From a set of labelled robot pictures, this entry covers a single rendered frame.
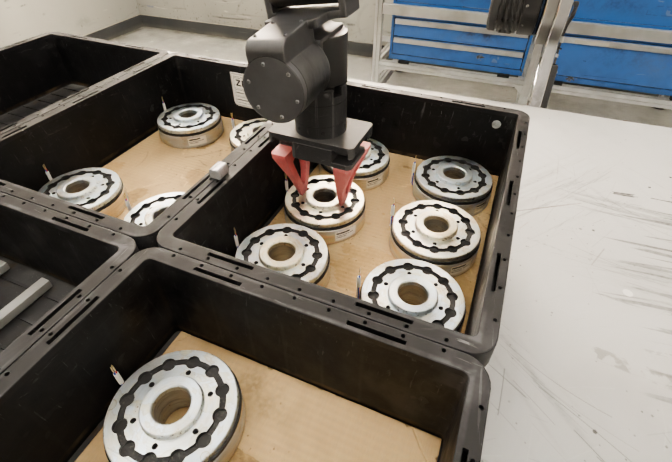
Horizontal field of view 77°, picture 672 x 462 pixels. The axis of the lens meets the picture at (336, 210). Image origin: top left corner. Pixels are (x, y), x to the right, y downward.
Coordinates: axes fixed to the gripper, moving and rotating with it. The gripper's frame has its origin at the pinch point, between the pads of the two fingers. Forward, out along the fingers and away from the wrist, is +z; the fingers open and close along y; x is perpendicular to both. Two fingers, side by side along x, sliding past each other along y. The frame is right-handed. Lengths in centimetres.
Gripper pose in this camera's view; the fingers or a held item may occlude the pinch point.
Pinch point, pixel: (322, 192)
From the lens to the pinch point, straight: 52.6
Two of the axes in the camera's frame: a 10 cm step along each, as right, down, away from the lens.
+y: 9.2, 2.5, -3.1
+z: 0.0, 7.8, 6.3
